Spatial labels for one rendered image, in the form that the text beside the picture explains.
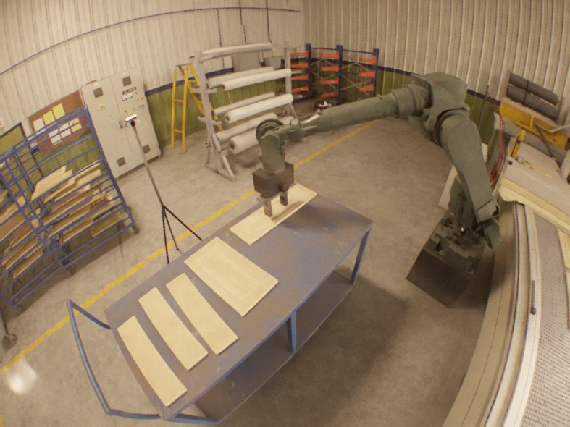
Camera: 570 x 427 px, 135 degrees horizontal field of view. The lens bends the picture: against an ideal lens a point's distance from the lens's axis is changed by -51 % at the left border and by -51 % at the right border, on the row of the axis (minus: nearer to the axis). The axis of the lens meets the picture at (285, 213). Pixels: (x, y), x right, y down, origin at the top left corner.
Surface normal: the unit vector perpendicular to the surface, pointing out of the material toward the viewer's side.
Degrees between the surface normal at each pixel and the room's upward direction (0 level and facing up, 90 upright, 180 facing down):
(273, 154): 90
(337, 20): 90
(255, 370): 0
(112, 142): 90
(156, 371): 0
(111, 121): 90
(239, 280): 0
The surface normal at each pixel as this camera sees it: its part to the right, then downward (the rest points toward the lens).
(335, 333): -0.04, -0.76
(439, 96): 0.00, 0.65
